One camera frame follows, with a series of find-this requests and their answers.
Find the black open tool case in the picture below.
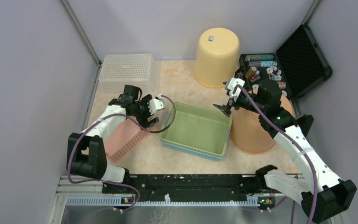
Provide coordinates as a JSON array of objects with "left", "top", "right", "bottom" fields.
[{"left": 234, "top": 25, "right": 333, "bottom": 99}]

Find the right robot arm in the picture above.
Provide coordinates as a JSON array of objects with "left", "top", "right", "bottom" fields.
[{"left": 219, "top": 78, "right": 357, "bottom": 224}]

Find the white mesh plastic basket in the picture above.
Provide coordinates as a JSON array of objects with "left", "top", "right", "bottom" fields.
[{"left": 98, "top": 54, "right": 161, "bottom": 97}]

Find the purple cable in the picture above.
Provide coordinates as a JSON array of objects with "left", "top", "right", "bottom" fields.
[
  {"left": 234, "top": 86, "right": 318, "bottom": 224},
  {"left": 66, "top": 94, "right": 177, "bottom": 214}
]

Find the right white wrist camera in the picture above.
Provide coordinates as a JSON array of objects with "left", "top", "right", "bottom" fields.
[{"left": 224, "top": 77, "right": 245, "bottom": 102}]

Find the orange capybara bucket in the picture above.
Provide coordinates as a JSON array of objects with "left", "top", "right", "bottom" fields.
[{"left": 230, "top": 88, "right": 295, "bottom": 154}]

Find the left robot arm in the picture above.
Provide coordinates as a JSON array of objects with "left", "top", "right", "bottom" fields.
[{"left": 67, "top": 85, "right": 166, "bottom": 193}]

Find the yellow capybara bucket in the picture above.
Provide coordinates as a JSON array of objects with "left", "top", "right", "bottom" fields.
[{"left": 194, "top": 28, "right": 240, "bottom": 88}]

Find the pink plastic basket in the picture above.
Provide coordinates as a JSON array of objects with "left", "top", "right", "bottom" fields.
[{"left": 104, "top": 119, "right": 151, "bottom": 164}]

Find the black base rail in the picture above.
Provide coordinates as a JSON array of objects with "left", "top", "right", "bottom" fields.
[{"left": 55, "top": 165, "right": 334, "bottom": 214}]

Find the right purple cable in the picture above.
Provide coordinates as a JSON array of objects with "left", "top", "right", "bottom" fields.
[{"left": 234, "top": 86, "right": 318, "bottom": 224}]

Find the green plastic basket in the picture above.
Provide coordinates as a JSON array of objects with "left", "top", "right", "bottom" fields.
[{"left": 160, "top": 102, "right": 233, "bottom": 154}]

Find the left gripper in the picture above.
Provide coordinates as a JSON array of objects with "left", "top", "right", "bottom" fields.
[{"left": 131, "top": 94, "right": 158, "bottom": 130}]

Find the brown cylinder in case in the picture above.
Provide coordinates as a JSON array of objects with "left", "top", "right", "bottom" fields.
[{"left": 245, "top": 66, "right": 258, "bottom": 79}]

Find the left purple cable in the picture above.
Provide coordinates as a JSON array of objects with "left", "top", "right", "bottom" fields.
[{"left": 66, "top": 94, "right": 177, "bottom": 214}]

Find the blue basket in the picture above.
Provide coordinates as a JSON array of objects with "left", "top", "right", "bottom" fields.
[{"left": 160, "top": 140, "right": 227, "bottom": 161}]

